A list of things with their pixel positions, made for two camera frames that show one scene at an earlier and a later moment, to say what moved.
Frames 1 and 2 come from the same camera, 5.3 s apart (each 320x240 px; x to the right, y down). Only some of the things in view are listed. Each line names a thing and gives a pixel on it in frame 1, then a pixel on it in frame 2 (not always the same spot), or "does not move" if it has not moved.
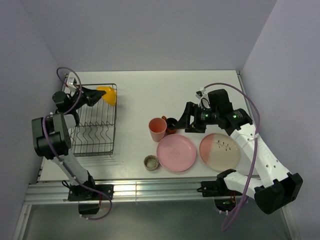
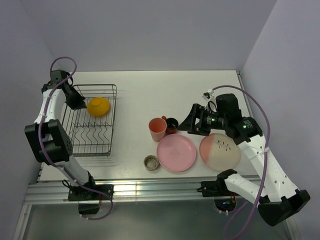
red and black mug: [171, 126] does not move
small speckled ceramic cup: [151, 162] does not move
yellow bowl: [110, 96] to [98, 106]
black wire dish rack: [96, 135] does not move
